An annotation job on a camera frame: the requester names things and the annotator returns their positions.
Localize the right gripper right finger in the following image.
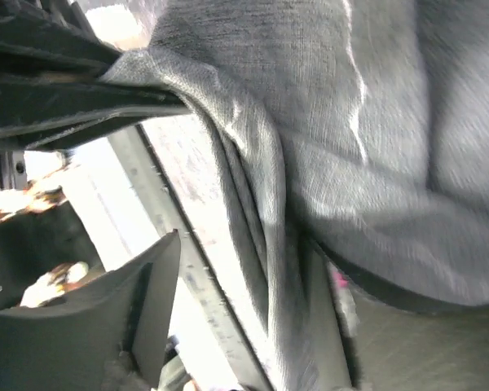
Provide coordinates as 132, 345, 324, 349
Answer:
305, 241, 489, 390

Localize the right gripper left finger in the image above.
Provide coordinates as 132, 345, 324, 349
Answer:
0, 231, 181, 390

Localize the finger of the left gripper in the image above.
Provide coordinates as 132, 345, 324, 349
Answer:
0, 1, 121, 75
0, 74, 188, 149

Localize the grey cloth napkin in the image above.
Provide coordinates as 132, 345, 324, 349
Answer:
104, 1, 489, 390

